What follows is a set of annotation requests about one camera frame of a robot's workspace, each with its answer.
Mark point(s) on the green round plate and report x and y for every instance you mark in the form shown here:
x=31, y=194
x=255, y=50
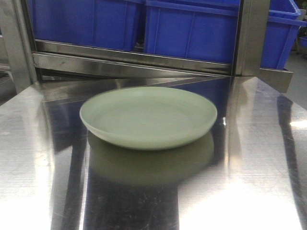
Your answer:
x=148, y=118

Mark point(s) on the stainless steel shelf rack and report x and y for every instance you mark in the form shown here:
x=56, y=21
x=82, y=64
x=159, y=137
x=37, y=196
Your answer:
x=25, y=57

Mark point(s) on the blue plastic bin middle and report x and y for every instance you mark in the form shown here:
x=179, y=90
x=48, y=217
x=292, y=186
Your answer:
x=201, y=30

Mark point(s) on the blue plastic bin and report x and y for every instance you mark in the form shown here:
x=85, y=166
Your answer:
x=101, y=23
x=201, y=30
x=282, y=29

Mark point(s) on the blue plastic bin left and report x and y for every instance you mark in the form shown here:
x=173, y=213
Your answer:
x=101, y=23

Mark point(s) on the blue plastic bin right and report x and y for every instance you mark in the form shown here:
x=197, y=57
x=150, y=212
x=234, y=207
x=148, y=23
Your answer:
x=282, y=29

